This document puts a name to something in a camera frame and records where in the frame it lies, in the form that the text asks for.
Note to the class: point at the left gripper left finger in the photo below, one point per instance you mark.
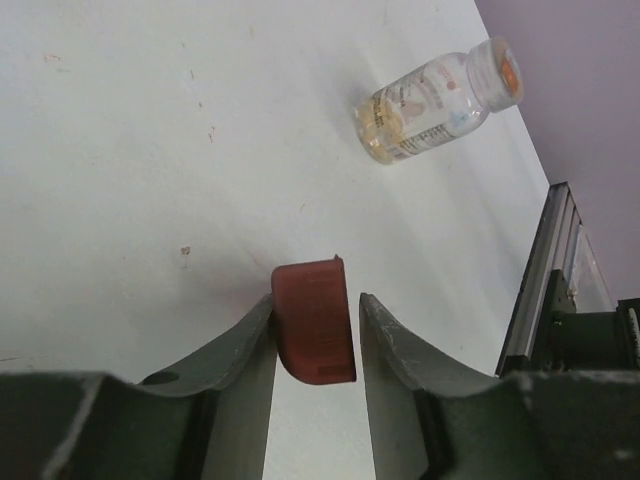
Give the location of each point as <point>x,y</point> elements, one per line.
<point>203,417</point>

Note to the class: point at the clear pill bottle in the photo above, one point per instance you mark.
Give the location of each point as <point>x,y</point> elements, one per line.
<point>428,107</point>

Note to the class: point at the right aluminium frame post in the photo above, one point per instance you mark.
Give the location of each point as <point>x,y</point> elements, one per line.
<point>562,271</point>

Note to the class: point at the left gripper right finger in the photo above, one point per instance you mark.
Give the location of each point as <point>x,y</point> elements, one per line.
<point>432,417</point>

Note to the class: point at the red pill organizer box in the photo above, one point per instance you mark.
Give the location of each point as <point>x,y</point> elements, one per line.
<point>312,319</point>

